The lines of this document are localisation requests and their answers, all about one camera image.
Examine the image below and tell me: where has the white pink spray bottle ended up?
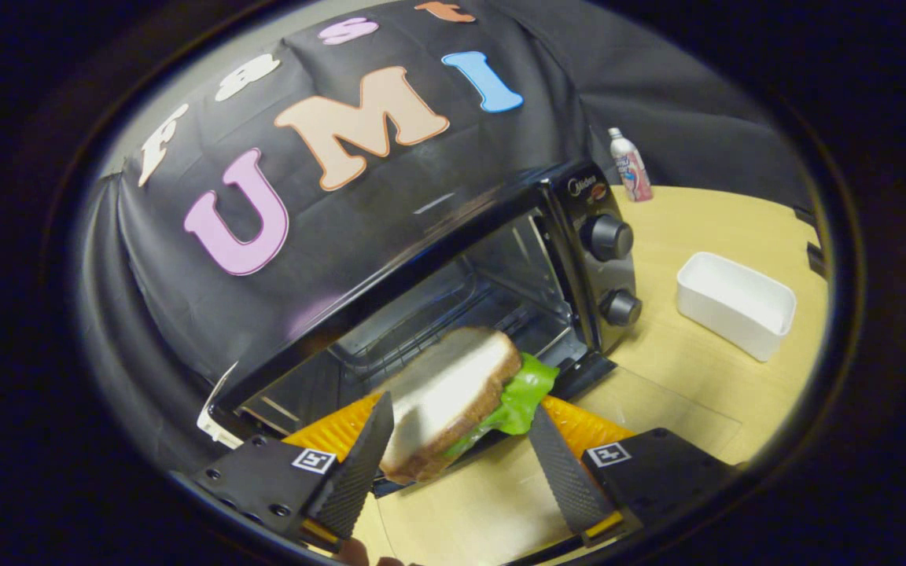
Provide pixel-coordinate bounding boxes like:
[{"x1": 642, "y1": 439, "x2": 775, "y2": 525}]
[{"x1": 607, "y1": 127, "x2": 654, "y2": 204}]

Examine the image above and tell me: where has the small black object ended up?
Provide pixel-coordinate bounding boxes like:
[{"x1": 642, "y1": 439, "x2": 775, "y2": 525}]
[{"x1": 793, "y1": 204, "x2": 828, "y2": 279}]

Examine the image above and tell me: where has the sandwich with lettuce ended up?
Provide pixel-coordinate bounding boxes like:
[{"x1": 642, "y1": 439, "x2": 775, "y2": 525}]
[{"x1": 377, "y1": 325, "x2": 561, "y2": 485}]

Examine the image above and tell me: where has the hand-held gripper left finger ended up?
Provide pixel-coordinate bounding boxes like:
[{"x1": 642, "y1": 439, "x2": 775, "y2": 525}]
[{"x1": 192, "y1": 391, "x2": 396, "y2": 547}]

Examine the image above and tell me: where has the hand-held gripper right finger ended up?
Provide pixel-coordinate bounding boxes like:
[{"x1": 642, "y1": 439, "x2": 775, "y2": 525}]
[{"x1": 528, "y1": 395, "x2": 738, "y2": 549}]

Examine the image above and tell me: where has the white bread toaster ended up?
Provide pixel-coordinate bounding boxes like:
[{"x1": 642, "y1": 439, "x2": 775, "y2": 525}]
[{"x1": 197, "y1": 362, "x2": 240, "y2": 450}]

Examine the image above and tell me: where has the black toaster oven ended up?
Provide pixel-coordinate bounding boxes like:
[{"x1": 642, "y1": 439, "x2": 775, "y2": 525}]
[{"x1": 197, "y1": 160, "x2": 644, "y2": 498}]

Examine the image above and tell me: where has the white rectangular plastic container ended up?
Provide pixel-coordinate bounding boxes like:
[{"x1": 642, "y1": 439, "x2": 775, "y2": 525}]
[{"x1": 676, "y1": 251, "x2": 798, "y2": 363}]

